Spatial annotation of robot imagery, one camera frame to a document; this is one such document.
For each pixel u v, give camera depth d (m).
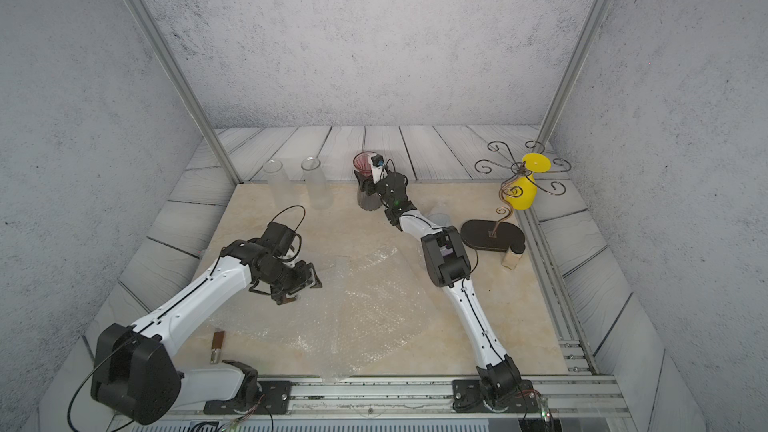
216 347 0.81
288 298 0.75
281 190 1.10
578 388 0.76
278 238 0.66
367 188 0.97
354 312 0.86
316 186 1.10
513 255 0.91
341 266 0.96
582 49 0.83
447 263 0.70
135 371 0.40
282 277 0.68
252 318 0.83
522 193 0.74
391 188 0.87
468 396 0.73
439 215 0.99
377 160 0.93
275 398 0.73
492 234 1.02
